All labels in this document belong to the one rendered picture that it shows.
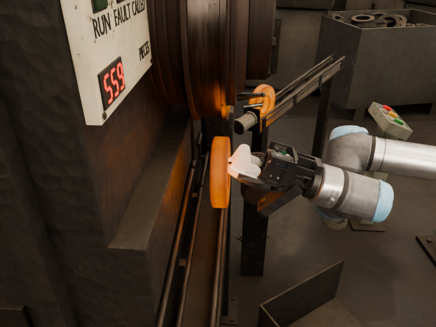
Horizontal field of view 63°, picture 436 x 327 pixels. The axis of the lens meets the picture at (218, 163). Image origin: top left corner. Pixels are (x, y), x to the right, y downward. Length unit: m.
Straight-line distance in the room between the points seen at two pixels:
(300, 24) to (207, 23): 2.91
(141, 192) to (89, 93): 0.26
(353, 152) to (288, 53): 2.71
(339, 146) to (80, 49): 0.68
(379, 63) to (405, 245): 1.57
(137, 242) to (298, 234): 1.40
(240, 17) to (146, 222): 0.39
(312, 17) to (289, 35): 0.25
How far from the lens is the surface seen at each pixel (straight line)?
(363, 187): 0.79
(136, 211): 0.60
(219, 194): 0.71
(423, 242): 2.02
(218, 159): 0.70
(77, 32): 0.42
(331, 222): 1.93
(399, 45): 3.15
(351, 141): 0.94
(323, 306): 0.82
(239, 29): 0.68
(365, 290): 1.72
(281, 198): 0.78
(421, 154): 0.97
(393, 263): 1.88
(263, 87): 1.41
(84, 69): 0.42
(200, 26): 0.63
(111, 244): 0.55
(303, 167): 0.75
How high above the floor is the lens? 1.24
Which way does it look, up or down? 31 degrees down
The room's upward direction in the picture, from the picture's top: straight up
